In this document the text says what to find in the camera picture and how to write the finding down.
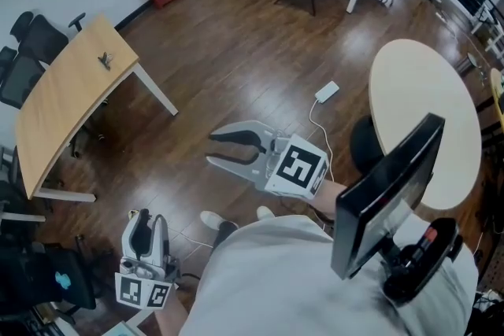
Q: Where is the person's left forearm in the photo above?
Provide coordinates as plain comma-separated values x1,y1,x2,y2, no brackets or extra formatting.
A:
154,291,191,336

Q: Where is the white power adapter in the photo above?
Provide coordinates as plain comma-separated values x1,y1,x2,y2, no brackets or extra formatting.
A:
314,80,341,105

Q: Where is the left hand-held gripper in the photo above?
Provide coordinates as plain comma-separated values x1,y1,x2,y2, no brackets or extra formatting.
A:
113,209,180,312

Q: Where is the small object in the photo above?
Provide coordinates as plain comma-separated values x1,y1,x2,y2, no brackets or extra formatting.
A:
97,50,117,72

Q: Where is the person's white shoe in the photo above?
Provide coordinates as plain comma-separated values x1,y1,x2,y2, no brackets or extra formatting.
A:
199,209,239,230
256,205,276,222

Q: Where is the black mesh office chair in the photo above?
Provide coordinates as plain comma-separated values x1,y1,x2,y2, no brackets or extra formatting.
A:
9,10,87,66
0,46,45,110

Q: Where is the blue tag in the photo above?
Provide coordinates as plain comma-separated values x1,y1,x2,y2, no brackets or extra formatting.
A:
54,271,72,291

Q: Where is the white desk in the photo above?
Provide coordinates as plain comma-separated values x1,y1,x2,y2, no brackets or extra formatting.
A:
101,308,159,336

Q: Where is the black round seat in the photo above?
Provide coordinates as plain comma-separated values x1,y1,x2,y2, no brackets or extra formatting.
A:
350,115,386,175

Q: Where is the person's light grey shirt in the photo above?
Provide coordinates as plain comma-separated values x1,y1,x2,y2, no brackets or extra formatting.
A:
183,213,480,336

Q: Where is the person's right forearm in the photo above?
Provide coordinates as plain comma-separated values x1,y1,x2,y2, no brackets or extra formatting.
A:
309,180,348,223

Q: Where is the person's left leg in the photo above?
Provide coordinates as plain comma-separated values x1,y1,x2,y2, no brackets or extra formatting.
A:
211,220,240,249

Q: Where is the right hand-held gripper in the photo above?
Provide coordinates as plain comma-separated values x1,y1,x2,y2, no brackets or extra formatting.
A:
205,120,330,205

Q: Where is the white adapter cable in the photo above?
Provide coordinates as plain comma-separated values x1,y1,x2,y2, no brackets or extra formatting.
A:
308,99,335,186

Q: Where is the person's left white shoe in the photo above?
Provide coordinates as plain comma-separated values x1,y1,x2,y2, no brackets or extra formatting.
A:
199,209,239,230

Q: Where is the black mount with red button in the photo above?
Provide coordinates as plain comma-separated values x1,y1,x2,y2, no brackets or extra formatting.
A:
381,217,464,306

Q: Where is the round beige table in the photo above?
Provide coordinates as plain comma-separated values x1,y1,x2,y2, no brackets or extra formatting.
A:
367,38,484,210

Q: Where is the thin white cable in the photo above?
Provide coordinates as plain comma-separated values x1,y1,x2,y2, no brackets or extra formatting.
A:
168,230,216,249

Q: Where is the person's right white shoe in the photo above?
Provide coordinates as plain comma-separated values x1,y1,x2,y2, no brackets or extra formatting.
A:
256,205,276,222

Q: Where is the white desk frame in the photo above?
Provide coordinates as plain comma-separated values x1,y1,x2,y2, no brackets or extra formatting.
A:
0,144,47,226

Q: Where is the black strap cable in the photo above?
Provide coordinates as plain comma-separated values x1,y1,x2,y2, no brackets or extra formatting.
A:
309,203,336,231

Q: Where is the black flat screen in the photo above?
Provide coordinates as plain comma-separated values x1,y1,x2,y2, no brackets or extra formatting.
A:
330,113,447,281

